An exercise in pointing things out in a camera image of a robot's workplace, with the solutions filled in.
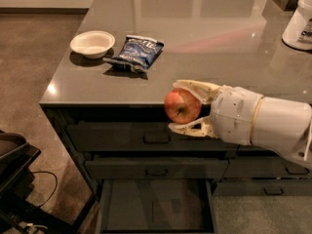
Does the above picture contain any white paper bowl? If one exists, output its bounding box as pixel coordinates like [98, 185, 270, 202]
[70, 30, 115, 59]

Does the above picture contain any open bottom left drawer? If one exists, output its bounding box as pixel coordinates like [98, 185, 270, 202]
[96, 179, 217, 234]

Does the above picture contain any black cable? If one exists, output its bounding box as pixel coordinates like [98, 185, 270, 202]
[27, 171, 59, 210]

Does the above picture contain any blue chip bag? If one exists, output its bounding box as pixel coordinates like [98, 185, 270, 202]
[103, 35, 164, 73]

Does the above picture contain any middle right drawer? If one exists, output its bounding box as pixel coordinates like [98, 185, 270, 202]
[219, 156, 311, 178]

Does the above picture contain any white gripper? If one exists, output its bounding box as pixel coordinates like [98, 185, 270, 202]
[169, 80, 263, 145]

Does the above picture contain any bottom right drawer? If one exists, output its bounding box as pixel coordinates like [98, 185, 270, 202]
[214, 180, 312, 196]

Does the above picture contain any top right drawer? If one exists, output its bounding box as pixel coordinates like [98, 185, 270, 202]
[238, 145, 273, 152]

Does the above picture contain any grey counter cabinet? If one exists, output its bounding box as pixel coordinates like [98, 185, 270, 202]
[40, 0, 312, 234]

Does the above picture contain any red apple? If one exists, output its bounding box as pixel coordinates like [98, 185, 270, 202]
[164, 88, 202, 124]

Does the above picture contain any middle left drawer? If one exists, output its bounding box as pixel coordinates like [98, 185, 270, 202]
[85, 157, 228, 178]

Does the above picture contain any black cart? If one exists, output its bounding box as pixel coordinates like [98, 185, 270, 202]
[0, 131, 96, 234]

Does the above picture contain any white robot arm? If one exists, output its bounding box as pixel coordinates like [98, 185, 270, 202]
[169, 80, 312, 168]

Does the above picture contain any white wipes canister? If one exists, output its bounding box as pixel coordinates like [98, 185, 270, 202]
[282, 0, 312, 51]

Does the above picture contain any top left drawer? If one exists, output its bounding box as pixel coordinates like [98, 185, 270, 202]
[66, 122, 238, 152]

